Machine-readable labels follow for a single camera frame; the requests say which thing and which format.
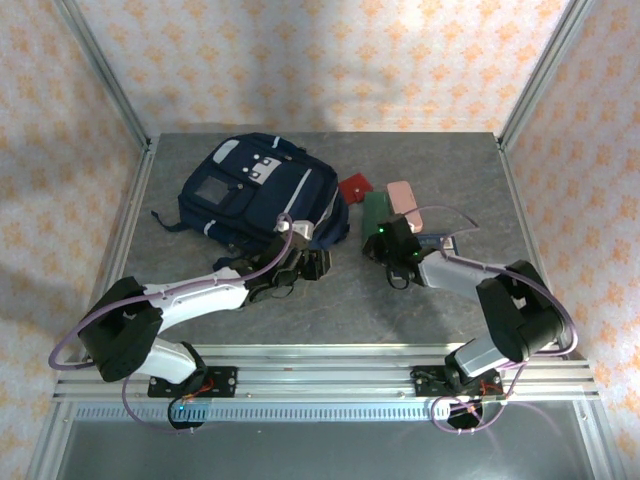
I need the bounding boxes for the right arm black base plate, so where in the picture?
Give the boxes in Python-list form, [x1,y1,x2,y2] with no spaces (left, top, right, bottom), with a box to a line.
[412,364,503,401]

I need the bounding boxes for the slotted grey cable duct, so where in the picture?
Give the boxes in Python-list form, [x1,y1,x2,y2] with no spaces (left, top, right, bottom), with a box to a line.
[64,402,589,425]

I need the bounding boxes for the aluminium mounting rail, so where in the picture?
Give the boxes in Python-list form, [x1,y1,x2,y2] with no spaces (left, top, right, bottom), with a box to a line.
[52,343,600,403]

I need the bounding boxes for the navy blue backpack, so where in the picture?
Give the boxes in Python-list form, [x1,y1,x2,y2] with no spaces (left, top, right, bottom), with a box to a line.
[150,132,351,274]

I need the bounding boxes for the red wallet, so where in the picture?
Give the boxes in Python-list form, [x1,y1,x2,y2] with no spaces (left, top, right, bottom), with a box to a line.
[338,172,374,205]

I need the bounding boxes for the grey metal panel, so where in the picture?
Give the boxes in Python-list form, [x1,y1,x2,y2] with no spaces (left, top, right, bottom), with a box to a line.
[47,419,609,480]

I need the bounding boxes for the dark green pencil case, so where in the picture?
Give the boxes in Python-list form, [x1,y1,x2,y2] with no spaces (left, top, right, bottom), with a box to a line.
[359,191,397,252]

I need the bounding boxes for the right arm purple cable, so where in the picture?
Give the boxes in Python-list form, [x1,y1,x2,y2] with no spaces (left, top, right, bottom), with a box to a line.
[414,203,580,437]

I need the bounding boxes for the aluminium table side rail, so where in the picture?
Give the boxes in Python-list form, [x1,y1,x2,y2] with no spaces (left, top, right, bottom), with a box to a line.
[82,139,162,361]
[494,134,572,361]

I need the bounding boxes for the aluminium frame post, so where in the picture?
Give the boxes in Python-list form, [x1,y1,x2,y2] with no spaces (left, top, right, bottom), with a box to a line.
[53,0,154,151]
[497,0,597,151]

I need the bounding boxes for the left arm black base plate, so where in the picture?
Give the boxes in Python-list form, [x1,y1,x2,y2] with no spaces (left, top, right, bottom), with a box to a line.
[147,366,239,400]

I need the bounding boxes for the pink pencil case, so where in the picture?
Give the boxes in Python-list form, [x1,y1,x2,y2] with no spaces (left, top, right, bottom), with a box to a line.
[385,180,426,231]

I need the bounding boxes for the blue notebook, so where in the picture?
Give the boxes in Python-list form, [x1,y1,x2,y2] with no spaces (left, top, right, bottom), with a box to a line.
[415,231,461,260]

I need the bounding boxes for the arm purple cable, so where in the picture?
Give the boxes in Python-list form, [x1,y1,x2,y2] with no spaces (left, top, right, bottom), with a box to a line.
[414,203,580,437]
[48,212,301,437]

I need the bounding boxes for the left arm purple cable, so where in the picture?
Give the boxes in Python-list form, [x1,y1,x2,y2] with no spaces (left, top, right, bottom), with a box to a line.
[48,212,301,437]

